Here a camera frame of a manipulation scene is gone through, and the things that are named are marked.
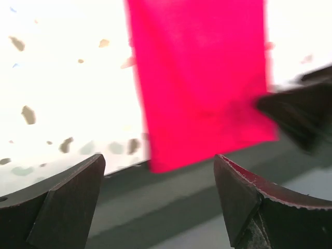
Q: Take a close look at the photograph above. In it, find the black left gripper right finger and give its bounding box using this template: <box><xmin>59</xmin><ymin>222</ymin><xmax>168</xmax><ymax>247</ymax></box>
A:
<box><xmin>214</xmin><ymin>155</ymin><xmax>331</xmax><ymax>249</ymax></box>

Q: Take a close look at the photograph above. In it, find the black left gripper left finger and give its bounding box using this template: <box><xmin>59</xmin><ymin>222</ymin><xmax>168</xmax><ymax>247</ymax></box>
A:
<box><xmin>1</xmin><ymin>154</ymin><xmax>105</xmax><ymax>249</ymax></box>

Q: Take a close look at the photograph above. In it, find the pink t shirt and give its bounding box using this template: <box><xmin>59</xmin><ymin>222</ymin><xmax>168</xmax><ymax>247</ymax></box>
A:
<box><xmin>127</xmin><ymin>1</ymin><xmax>276</xmax><ymax>173</ymax></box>

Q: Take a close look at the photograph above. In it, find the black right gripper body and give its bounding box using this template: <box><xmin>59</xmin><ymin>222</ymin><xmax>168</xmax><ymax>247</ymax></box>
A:
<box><xmin>256</xmin><ymin>65</ymin><xmax>331</xmax><ymax>153</ymax></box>

